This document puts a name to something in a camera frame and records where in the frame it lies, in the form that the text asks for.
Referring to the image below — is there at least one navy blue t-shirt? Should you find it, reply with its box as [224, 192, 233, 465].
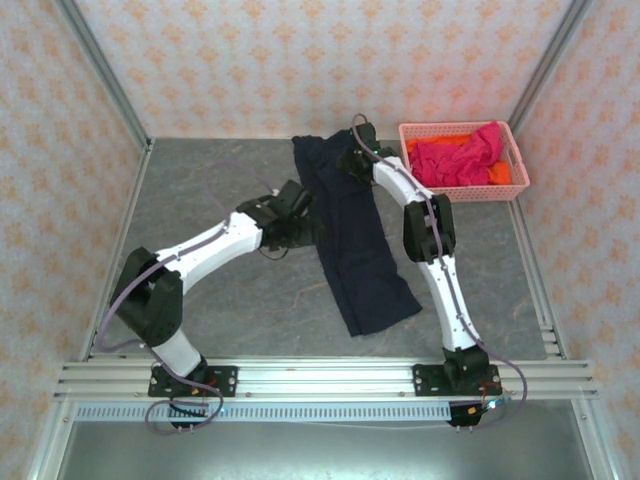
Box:
[291, 128, 423, 338]

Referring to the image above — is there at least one magenta t-shirt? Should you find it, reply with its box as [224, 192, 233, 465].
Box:
[409, 120, 503, 187]

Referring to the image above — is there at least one pink plastic basket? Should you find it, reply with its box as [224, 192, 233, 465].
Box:
[398, 119, 531, 203]

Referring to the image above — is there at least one orange t-shirt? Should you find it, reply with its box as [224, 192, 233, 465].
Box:
[405, 135, 512, 185]

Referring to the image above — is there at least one aluminium mounting rail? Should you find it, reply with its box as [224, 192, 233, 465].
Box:
[53, 357, 600, 404]

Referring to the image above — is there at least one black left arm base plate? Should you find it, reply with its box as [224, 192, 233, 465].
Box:
[148, 364, 239, 400]

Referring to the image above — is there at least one aluminium table side rail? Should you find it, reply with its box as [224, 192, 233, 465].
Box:
[79, 142, 154, 361]
[507, 199, 569, 361]

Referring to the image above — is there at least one grey slotted cable duct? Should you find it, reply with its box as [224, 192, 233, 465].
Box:
[74, 402, 454, 424]

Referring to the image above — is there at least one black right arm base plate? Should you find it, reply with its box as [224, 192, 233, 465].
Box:
[412, 363, 503, 399]

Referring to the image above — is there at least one black electronics bracket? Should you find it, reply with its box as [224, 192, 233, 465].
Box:
[447, 397, 512, 430]
[167, 398, 211, 431]

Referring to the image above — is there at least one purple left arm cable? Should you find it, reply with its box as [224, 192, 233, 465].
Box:
[94, 162, 281, 436]

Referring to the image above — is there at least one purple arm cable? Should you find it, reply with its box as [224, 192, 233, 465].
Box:
[351, 113, 529, 432]
[94, 162, 281, 436]

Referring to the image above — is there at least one aluminium frame post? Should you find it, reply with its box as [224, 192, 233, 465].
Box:
[54, 0, 154, 151]
[504, 0, 594, 136]

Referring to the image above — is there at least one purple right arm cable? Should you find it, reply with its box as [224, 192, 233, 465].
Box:
[351, 113, 529, 432]

